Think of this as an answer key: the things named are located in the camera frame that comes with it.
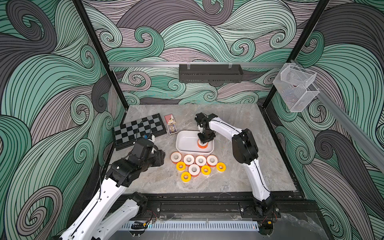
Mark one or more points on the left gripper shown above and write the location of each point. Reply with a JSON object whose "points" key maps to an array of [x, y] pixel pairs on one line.
{"points": [[158, 157]]}

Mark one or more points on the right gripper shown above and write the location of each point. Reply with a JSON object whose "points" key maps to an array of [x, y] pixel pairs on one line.
{"points": [[205, 135]]}

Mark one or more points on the orange tape roll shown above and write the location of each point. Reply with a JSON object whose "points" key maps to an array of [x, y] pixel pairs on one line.
{"points": [[201, 161], [189, 160], [194, 170], [212, 161], [176, 157], [202, 145]]}

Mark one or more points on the white storage box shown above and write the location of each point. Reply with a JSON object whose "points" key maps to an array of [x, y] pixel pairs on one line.
{"points": [[187, 143]]}

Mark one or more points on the yellow tape roll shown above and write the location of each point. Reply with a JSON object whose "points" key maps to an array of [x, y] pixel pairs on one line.
{"points": [[186, 177], [181, 166], [206, 170], [221, 167]]}

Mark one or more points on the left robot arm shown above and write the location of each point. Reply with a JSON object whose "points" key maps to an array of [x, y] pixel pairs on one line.
{"points": [[95, 222]]}

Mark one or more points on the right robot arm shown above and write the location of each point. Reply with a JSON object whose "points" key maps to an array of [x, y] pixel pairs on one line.
{"points": [[245, 152]]}

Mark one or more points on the blue playing card box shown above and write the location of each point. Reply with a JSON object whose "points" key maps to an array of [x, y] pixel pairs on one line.
{"points": [[172, 129]]}

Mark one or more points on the red playing card box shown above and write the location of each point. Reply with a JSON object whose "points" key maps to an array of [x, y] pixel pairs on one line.
{"points": [[169, 119]]}

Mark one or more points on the clear acrylic box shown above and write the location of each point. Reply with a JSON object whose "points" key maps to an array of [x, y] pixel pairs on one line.
{"points": [[296, 86]]}

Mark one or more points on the black grey chessboard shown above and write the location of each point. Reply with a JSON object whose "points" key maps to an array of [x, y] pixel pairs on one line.
{"points": [[127, 134]]}

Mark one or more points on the black wall shelf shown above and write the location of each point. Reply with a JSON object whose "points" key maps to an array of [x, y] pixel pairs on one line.
{"points": [[213, 74]]}

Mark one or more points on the white slotted cable duct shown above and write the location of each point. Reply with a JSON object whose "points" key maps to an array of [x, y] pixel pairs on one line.
{"points": [[246, 226]]}

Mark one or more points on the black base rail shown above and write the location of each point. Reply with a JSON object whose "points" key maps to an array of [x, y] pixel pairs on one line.
{"points": [[241, 204]]}

